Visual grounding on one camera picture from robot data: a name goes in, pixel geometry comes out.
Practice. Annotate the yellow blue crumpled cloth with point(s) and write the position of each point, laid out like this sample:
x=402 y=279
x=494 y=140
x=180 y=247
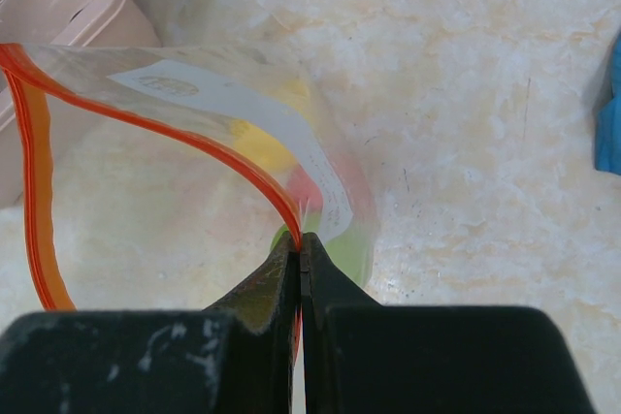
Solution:
x=608 y=132

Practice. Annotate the pink plastic bin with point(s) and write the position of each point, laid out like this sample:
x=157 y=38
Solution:
x=80 y=23

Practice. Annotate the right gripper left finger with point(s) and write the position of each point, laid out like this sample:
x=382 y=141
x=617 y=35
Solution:
x=235 y=356

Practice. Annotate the yellow lemon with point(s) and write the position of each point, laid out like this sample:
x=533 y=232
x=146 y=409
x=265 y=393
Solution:
x=260 y=147

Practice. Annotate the light green apple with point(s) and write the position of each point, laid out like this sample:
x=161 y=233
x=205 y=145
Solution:
x=353 y=252

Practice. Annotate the red yellow apple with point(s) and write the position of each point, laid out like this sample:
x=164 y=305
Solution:
x=305 y=192

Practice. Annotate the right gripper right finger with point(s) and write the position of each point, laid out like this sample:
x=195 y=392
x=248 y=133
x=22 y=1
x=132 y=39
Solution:
x=364 y=357

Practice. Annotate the clear zip top bag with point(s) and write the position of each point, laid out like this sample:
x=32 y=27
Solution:
x=154 y=204

